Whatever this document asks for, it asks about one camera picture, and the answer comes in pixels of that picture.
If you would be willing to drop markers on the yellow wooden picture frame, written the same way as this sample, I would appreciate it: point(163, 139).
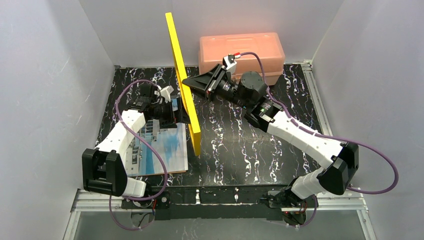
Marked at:
point(185, 91)

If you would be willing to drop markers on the building photo print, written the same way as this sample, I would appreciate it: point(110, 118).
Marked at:
point(170, 143)

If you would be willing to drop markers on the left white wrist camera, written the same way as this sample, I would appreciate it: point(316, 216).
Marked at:
point(166, 93)

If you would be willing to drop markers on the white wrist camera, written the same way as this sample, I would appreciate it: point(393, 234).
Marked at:
point(166, 93)
point(229, 63)

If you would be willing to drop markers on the aluminium side rail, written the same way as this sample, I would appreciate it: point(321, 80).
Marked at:
point(307, 70)

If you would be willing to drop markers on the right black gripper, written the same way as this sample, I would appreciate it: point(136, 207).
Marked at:
point(214, 84)

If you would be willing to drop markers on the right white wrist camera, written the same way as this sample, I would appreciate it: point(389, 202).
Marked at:
point(229, 63)

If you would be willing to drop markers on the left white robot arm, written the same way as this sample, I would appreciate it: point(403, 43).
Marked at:
point(103, 167)

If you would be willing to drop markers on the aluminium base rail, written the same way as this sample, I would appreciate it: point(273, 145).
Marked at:
point(218, 196)

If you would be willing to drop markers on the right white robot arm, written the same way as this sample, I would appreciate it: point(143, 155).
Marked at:
point(338, 161)

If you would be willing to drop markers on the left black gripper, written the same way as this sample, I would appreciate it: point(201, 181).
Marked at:
point(173, 112)

